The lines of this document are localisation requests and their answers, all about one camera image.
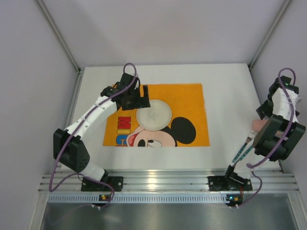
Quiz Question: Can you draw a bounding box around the cream round plate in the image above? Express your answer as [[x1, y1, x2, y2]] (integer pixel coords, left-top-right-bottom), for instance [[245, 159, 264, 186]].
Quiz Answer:
[[136, 100, 172, 131]]

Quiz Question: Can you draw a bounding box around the spoon with patterned handle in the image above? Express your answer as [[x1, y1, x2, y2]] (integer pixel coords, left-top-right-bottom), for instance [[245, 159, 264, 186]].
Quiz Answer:
[[237, 146, 253, 162]]

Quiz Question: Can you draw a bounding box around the orange cartoon mouse placemat cloth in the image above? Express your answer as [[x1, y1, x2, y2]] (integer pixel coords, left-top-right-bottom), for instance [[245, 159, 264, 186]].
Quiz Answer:
[[103, 83, 210, 147]]

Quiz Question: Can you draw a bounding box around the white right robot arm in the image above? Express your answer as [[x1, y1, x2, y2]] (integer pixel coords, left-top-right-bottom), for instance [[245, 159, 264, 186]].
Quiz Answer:
[[225, 76, 306, 176]]

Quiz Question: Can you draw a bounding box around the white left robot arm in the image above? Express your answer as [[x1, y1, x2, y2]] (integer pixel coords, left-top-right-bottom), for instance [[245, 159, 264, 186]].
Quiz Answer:
[[53, 73, 150, 182]]

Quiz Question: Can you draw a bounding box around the pink plastic cup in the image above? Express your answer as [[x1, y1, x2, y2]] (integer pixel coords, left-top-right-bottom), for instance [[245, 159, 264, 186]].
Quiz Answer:
[[251, 119, 268, 133]]

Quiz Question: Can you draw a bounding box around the fork with patterned handle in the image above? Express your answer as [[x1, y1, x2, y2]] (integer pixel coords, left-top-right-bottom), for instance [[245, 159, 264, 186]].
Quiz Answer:
[[232, 131, 257, 164]]

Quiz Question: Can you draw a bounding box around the left aluminium corner post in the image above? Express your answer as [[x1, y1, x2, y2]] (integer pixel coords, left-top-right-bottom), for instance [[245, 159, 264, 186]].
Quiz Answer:
[[35, 0, 82, 72]]

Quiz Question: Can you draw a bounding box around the aluminium corner post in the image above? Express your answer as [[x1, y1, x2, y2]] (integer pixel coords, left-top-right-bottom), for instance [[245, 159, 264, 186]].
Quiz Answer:
[[248, 0, 294, 70], [35, 0, 82, 72]]

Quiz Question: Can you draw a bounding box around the aluminium front frame rail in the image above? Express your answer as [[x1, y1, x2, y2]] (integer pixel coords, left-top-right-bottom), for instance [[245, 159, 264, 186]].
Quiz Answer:
[[38, 169, 299, 194]]

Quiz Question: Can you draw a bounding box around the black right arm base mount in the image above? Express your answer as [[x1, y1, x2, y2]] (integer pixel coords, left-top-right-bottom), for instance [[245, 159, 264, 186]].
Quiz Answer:
[[207, 176, 253, 192]]

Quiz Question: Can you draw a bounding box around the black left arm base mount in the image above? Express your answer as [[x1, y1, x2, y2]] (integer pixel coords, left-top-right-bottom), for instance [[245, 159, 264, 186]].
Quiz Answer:
[[81, 176, 124, 192]]

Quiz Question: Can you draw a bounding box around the right aluminium corner post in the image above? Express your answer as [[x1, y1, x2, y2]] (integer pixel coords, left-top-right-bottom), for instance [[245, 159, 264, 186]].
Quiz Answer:
[[248, 0, 294, 70]]

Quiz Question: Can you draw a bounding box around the slotted grey cable duct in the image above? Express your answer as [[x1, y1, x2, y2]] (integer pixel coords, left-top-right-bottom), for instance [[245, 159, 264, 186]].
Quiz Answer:
[[47, 194, 291, 204]]

